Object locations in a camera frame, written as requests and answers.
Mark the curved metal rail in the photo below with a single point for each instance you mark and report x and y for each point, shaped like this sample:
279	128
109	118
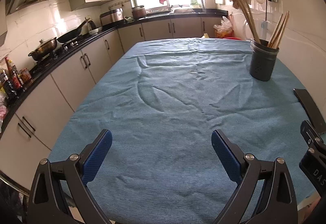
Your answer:
15	183

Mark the green packet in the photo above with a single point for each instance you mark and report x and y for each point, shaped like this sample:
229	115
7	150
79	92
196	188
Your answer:
194	3

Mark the pink plastic bag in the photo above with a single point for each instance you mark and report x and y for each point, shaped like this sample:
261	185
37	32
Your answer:
3	112

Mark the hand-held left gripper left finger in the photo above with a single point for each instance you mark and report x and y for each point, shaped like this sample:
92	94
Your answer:
98	155

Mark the yellow plastic bag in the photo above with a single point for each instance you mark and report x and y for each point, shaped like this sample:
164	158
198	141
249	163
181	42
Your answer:
205	35

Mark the clear orange plastic bag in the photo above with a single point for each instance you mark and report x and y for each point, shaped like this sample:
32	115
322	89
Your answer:
224	28

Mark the white bowl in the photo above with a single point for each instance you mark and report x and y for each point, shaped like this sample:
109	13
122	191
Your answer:
94	31

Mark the glass mug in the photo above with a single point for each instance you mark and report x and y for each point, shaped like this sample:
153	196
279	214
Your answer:
263	32

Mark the steel kitchen sink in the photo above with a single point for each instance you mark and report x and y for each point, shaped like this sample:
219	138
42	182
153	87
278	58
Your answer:
182	9

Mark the bunch of wooden chopsticks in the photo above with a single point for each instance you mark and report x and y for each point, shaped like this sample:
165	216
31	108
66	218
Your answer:
251	24

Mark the chili sauce jar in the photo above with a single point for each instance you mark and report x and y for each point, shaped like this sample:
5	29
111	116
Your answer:
25	76

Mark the beige kitchen base cabinets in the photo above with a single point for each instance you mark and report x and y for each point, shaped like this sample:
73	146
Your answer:
66	74

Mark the black utensil holder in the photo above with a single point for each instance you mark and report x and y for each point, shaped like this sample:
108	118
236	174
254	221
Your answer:
263	63

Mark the gas stove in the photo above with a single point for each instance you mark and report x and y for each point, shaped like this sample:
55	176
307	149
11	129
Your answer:
68	45

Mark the red plastic basin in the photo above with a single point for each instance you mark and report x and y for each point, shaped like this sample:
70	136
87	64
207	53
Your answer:
231	38

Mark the black wok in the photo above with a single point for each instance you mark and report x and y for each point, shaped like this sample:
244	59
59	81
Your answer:
70	35

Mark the brown clay pot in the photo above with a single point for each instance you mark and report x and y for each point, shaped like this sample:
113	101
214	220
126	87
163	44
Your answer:
138	13

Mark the black kitchen countertop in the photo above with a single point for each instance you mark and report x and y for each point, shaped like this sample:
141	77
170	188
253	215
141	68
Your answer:
158	16

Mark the blue tablecloth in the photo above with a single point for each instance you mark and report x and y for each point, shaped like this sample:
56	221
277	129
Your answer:
178	91

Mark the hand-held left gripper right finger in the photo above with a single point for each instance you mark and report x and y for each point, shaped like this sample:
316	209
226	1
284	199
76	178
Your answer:
226	155

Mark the steel pot with lid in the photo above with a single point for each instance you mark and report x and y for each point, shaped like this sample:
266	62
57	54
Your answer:
44	48

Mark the steel rice cooker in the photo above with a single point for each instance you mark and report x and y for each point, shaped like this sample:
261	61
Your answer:
112	16

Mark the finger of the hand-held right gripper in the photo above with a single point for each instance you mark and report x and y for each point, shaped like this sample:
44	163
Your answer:
309	109
309	132

